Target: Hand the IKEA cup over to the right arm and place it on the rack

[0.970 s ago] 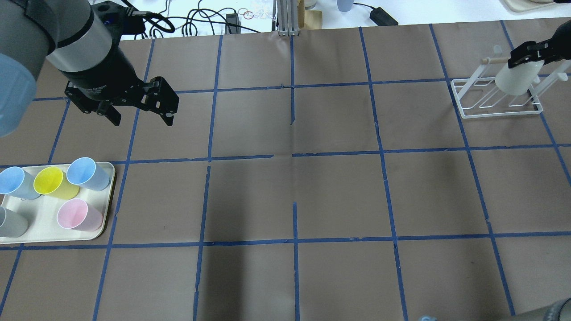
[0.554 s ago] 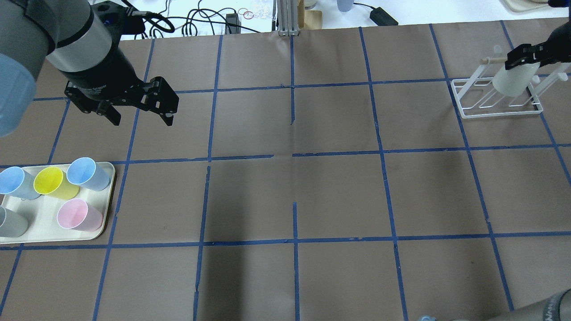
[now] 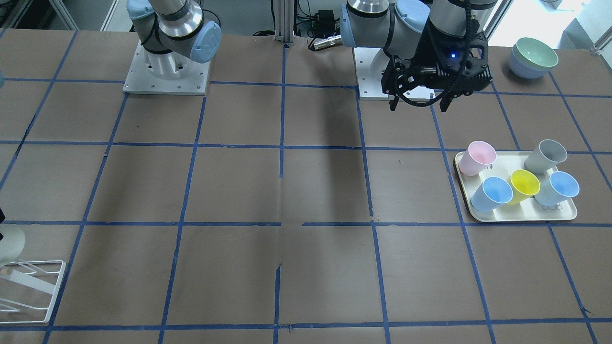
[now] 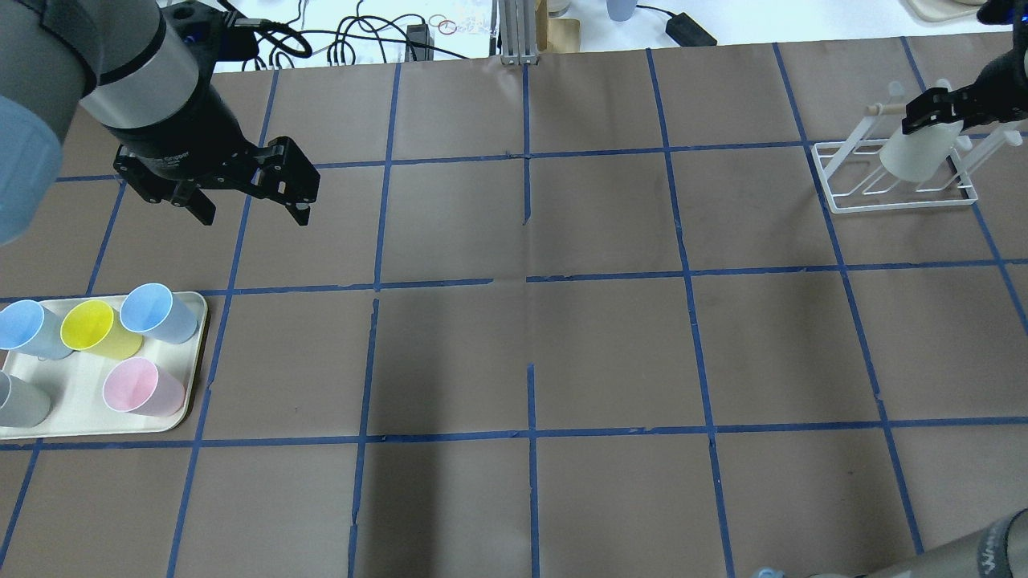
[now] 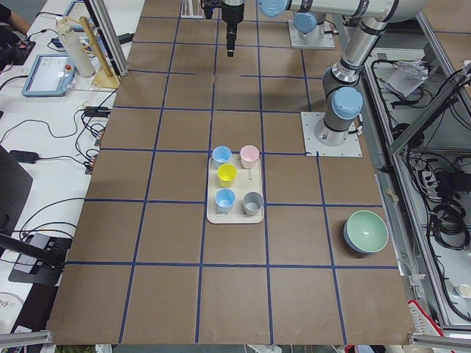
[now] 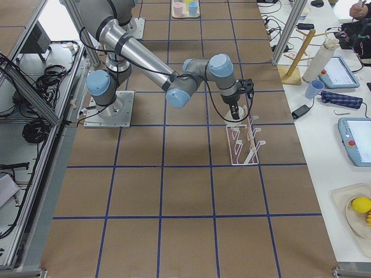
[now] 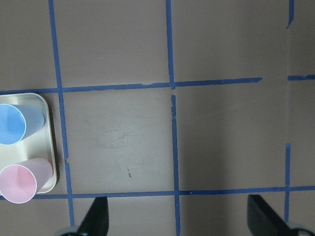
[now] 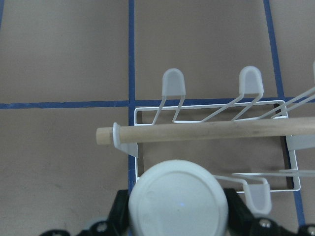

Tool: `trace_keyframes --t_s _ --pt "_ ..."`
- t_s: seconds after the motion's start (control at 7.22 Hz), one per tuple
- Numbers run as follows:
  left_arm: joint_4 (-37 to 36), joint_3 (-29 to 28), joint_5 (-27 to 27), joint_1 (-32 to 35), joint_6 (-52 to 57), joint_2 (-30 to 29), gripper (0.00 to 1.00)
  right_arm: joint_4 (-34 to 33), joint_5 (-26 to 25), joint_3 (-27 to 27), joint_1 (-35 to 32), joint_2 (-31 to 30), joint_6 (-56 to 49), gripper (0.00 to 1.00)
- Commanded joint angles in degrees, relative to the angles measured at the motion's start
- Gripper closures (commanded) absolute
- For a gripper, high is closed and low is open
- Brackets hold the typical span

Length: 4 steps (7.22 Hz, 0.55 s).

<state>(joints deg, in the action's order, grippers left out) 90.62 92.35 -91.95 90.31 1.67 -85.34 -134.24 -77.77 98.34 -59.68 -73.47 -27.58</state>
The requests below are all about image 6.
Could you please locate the blue teach pendant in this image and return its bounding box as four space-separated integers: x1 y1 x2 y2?
318 56 360 89
337 118 370 167

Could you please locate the person's hand at desk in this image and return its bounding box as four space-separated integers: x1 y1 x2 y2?
349 1 369 20

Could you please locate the light blue plastic cup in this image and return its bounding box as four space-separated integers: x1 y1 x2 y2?
188 1 199 17

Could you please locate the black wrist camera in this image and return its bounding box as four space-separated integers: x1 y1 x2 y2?
238 79 254 99

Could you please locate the beige tray with plate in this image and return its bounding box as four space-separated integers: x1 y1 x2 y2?
331 183 370 258

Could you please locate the folded blue plaid umbrella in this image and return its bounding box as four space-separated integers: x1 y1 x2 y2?
320 90 363 109

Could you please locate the aluminium frame post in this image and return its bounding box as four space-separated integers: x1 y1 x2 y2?
271 0 307 65

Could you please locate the wooden mug tree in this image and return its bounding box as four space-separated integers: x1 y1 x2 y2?
278 28 328 86

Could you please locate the white wire cup rack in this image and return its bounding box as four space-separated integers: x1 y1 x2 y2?
225 115 266 166

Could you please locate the black power adapter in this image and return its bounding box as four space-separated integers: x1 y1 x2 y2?
291 105 311 120

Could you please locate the blue cup on desk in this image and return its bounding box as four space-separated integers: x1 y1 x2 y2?
305 79 325 99

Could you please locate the white thermos bottle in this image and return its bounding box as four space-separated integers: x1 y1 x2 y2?
302 38 339 83

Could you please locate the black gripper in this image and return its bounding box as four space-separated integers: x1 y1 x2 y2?
221 93 240 120

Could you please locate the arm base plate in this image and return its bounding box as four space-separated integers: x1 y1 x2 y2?
83 90 135 128
127 17 146 40

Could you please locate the pink plastic cup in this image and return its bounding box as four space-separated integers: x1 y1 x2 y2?
173 2 183 17

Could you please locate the cream plastic tray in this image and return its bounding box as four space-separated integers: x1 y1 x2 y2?
171 0 201 19

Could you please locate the pale cream plastic cup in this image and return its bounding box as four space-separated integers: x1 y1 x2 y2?
224 107 246 125

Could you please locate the yellow lemon toy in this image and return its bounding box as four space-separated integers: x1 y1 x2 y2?
351 196 371 214

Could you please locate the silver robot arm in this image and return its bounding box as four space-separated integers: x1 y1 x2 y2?
76 1 242 121

